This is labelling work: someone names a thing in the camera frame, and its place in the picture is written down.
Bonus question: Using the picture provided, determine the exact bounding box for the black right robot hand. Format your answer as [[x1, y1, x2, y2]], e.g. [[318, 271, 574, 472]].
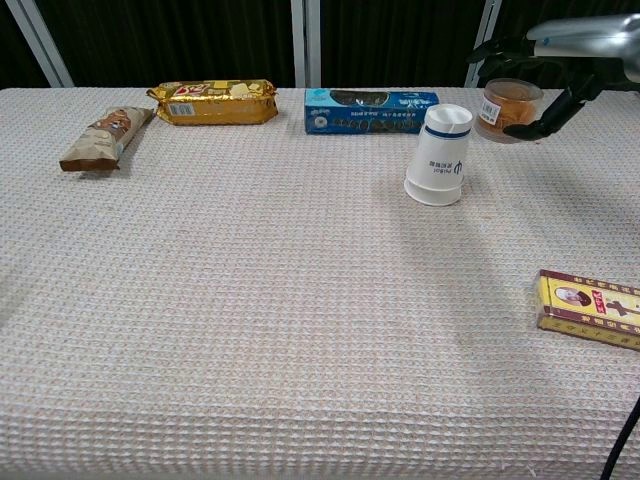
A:
[[466, 35, 607, 142]]

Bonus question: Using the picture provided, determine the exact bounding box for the white paper cup blue band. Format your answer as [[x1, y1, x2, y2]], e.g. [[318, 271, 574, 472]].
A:
[[405, 103, 474, 192]]

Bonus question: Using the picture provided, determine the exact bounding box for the clear round pastry container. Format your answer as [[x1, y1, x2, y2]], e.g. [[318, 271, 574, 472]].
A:
[[473, 77, 545, 145]]

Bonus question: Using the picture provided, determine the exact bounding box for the blue cookie box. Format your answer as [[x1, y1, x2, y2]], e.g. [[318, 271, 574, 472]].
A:
[[303, 88, 441, 136]]

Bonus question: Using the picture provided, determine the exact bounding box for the yellow red medicine box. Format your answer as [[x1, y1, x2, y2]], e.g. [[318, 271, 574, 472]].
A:
[[535, 268, 640, 351]]

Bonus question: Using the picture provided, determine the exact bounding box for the beige woven tablecloth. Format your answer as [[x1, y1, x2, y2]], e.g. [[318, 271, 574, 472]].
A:
[[0, 87, 640, 480]]

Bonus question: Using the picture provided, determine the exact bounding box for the gold foil snack package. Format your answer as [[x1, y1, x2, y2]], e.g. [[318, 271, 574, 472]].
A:
[[146, 78, 280, 127]]

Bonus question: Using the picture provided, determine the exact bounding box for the brown bear snack bag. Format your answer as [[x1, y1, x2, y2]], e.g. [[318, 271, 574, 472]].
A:
[[58, 105, 155, 174]]

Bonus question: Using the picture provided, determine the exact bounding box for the white metal frame post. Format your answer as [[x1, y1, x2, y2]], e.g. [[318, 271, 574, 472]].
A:
[[463, 0, 503, 89], [290, 0, 322, 89], [3, 0, 75, 89]]

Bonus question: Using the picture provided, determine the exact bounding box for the black cable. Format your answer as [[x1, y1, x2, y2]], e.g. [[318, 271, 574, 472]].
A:
[[598, 394, 640, 480]]

